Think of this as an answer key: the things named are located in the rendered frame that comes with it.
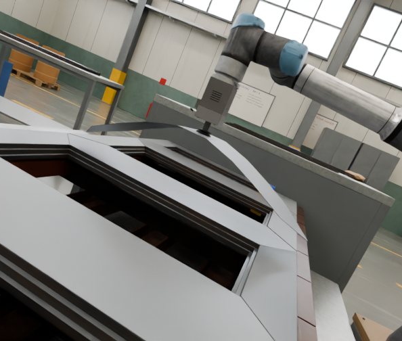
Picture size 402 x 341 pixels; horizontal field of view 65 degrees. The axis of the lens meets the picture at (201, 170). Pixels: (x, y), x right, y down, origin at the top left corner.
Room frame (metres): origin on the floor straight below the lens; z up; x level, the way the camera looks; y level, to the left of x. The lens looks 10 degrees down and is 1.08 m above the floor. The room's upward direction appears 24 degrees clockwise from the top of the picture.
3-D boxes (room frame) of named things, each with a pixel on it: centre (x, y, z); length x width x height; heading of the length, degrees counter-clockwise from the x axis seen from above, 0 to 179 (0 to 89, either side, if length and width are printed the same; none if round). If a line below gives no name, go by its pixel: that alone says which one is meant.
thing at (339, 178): (1.90, -0.31, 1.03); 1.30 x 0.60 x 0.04; 76
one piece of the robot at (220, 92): (0.83, 0.04, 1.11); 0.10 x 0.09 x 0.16; 82
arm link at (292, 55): (0.81, -0.07, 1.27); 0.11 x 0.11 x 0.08; 74
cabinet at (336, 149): (9.07, -3.22, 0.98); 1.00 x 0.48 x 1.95; 81
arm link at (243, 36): (0.82, 0.03, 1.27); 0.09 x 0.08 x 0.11; 74
